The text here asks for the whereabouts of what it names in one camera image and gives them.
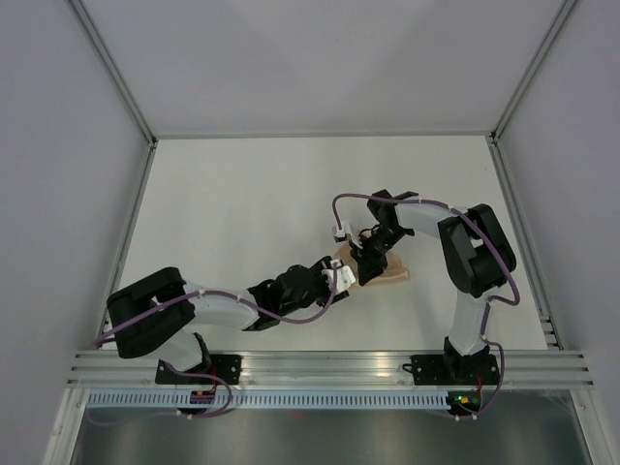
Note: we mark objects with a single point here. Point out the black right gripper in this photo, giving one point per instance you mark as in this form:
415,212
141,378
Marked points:
370,266

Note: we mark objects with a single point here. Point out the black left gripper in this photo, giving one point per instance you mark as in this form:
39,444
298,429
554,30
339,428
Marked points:
317,269

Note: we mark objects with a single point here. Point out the peach cloth napkin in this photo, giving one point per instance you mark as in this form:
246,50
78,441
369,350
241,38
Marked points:
396,271

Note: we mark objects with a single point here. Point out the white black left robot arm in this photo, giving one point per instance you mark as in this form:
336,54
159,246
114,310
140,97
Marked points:
150,318

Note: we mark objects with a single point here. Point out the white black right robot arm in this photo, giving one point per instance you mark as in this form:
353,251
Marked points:
478,257

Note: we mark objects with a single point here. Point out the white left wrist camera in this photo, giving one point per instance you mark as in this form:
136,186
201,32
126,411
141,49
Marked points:
340,277

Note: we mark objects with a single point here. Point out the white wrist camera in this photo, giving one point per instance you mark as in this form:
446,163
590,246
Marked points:
342,231
340,277

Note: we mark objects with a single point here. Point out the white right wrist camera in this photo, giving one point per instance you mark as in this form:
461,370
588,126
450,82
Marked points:
342,231

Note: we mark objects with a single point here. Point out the aluminium front rail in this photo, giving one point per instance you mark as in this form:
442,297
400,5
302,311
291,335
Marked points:
530,369

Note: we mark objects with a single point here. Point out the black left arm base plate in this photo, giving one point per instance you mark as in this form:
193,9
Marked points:
225,367

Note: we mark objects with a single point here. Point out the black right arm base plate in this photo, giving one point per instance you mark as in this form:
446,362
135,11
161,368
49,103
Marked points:
441,371

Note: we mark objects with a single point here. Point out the white slotted cable duct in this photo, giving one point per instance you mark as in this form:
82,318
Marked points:
272,399

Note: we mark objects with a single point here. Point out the aluminium right frame post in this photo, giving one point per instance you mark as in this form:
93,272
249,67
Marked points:
542,52

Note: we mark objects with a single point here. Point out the aluminium frame post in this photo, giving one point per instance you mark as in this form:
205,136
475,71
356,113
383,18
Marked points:
98,43
542,52

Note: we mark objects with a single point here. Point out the aluminium left frame post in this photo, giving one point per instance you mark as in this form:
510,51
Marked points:
98,43

